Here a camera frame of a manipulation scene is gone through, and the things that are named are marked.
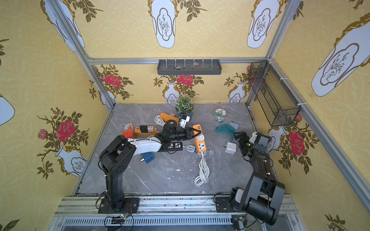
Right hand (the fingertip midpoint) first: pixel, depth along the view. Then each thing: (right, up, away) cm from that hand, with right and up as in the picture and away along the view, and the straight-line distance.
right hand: (233, 137), depth 88 cm
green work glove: (0, +5, +13) cm, 14 cm away
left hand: (-21, +3, -4) cm, 21 cm away
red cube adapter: (-66, +1, +5) cm, 66 cm away
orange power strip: (-43, +12, +20) cm, 49 cm away
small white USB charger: (-21, +1, -10) cm, 23 cm away
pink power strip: (-70, +6, +17) cm, 72 cm away
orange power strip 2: (-20, -4, -6) cm, 22 cm away
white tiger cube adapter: (-1, -7, +2) cm, 7 cm away
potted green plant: (-30, +20, +10) cm, 37 cm away
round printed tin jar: (-4, +14, +15) cm, 21 cm away
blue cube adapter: (-52, -11, -2) cm, 53 cm away
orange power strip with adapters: (-63, +2, +14) cm, 65 cm away
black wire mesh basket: (+20, +20, -11) cm, 30 cm away
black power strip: (-36, -3, -13) cm, 39 cm away
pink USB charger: (-53, +4, +9) cm, 54 cm away
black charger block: (-58, +5, +9) cm, 58 cm away
